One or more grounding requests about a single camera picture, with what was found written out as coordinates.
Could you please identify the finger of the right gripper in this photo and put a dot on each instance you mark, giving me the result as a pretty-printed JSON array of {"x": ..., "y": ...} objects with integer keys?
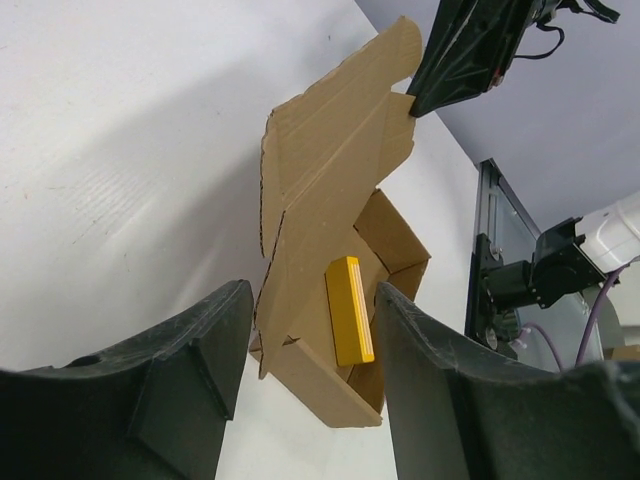
[{"x": 470, "y": 46}]

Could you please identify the cardboard box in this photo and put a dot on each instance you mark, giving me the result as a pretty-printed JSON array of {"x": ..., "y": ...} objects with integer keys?
[{"x": 324, "y": 155}]

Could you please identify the yellow rectangular block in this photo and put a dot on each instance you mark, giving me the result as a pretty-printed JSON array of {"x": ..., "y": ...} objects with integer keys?
[{"x": 349, "y": 316}]

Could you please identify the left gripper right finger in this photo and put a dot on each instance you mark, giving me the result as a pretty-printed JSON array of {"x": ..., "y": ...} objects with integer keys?
[{"x": 458, "y": 410}]

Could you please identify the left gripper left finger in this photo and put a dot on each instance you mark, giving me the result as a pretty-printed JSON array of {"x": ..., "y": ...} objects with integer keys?
[{"x": 154, "y": 406}]

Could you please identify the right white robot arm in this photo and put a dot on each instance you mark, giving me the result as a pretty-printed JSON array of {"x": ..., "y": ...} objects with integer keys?
[{"x": 585, "y": 251}]

